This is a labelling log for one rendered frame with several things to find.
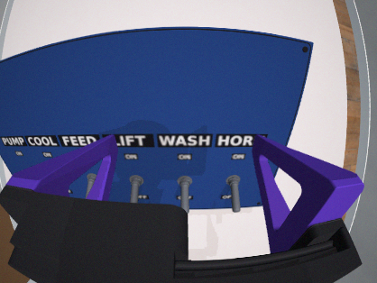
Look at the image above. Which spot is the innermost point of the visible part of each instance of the dark blue switch console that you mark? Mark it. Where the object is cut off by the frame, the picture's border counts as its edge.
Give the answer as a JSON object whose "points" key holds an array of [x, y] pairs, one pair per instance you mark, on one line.
{"points": [[184, 104]]}

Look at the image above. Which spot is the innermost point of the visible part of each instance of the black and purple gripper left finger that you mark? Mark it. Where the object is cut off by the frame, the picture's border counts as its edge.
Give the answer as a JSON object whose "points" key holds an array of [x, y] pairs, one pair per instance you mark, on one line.
{"points": [[55, 175]]}

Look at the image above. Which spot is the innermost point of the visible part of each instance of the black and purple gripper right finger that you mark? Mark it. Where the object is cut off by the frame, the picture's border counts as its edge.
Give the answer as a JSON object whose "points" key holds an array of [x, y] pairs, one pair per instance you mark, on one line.
{"points": [[327, 191]]}

